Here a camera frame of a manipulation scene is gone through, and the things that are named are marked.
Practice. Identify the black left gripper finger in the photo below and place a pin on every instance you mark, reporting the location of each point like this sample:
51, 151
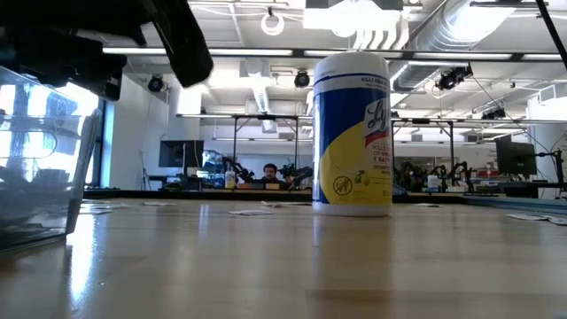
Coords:
184, 44

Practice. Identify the square alcohol pad packet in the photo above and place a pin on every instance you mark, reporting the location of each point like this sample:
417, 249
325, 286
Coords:
558, 220
250, 212
157, 204
527, 217
427, 204

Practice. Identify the white bandage strip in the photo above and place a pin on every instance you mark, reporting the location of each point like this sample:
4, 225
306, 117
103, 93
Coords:
111, 205

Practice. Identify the adhesive bandage strip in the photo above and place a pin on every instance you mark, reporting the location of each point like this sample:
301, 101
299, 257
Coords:
271, 204

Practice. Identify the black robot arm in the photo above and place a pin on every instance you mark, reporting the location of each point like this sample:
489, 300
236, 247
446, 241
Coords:
241, 168
301, 173

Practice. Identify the long light bar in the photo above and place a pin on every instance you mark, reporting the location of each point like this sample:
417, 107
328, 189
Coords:
248, 52

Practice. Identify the black computer monitor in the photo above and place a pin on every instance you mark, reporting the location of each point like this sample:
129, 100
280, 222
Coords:
516, 157
179, 153

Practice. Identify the grey translucent plastic bin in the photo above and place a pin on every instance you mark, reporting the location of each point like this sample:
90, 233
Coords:
44, 177

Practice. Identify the white wipes canister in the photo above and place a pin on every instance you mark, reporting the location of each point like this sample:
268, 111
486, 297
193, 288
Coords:
432, 182
230, 179

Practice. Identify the person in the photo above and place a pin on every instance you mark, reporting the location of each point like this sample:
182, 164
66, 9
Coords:
270, 173

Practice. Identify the white ceiling light fixture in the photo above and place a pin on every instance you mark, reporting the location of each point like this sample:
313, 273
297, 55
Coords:
354, 17

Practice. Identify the Lysol wipes canister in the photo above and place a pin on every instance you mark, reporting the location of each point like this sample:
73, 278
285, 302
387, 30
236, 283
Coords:
352, 155

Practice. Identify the black ceiling camera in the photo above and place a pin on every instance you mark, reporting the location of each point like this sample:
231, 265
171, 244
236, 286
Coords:
302, 79
155, 83
452, 77

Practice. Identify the black metal rig frame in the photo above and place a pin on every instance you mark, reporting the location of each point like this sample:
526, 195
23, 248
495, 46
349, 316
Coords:
421, 120
266, 117

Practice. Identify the black aluminium table frame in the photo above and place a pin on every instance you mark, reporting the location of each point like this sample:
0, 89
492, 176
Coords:
199, 195

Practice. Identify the silver ventilation duct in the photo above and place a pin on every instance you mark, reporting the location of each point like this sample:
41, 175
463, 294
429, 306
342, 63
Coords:
443, 40

